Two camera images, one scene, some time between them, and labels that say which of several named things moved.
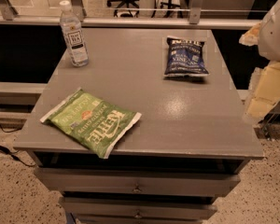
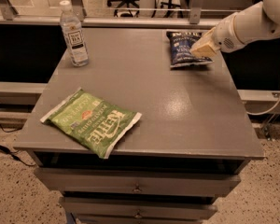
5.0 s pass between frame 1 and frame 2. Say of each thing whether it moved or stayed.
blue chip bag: moved
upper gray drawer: stayed
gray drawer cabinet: stayed
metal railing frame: stayed
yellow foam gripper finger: moved
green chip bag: stayed
